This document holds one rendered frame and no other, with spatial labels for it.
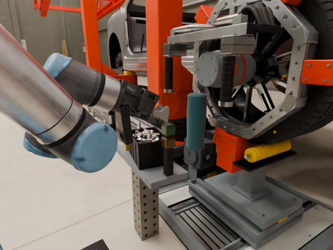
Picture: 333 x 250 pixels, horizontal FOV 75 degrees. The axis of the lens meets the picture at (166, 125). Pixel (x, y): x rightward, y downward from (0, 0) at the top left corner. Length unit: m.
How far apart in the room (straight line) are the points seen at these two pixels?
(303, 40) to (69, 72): 0.65
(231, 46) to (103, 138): 0.43
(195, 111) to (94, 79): 0.54
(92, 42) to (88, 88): 2.63
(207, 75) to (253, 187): 0.63
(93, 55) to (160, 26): 1.93
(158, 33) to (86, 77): 0.82
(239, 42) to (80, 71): 0.43
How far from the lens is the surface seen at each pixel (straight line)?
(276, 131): 0.95
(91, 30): 3.15
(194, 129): 0.98
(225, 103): 0.67
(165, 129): 0.77
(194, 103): 0.95
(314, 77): 0.77
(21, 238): 1.47
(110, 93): 0.54
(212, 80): 0.82
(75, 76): 0.51
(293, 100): 0.80
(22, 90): 0.33
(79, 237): 1.34
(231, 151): 0.99
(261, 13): 0.76
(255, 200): 1.21
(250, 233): 1.13
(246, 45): 0.69
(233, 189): 1.25
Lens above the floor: 0.88
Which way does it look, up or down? 17 degrees down
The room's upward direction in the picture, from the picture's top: straight up
